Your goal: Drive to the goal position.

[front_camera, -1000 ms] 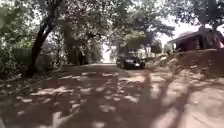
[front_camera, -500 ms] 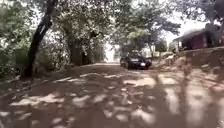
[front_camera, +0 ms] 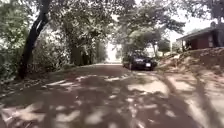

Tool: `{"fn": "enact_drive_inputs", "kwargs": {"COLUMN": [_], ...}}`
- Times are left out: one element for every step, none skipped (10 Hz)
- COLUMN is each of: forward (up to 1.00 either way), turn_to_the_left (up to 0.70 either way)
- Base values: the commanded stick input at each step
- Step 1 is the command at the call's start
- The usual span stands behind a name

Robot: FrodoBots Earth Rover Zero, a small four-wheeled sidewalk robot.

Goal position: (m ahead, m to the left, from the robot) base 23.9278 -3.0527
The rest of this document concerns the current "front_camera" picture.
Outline dark car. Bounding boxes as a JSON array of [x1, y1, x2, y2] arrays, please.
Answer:
[[121, 50, 158, 72]]

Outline cracked brown paved road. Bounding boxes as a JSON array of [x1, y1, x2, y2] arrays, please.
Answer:
[[0, 62, 224, 128]]

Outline green bushes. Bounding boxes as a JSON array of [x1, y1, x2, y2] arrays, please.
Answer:
[[0, 31, 108, 82]]

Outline leaning dark tree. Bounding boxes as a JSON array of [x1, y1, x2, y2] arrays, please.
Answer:
[[14, 0, 54, 81]]

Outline leaf-strewn dirt bank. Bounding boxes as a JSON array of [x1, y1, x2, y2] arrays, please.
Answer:
[[156, 47, 224, 78]]

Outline red building with roof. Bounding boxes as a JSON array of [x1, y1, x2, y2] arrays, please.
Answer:
[[175, 21, 224, 52]]

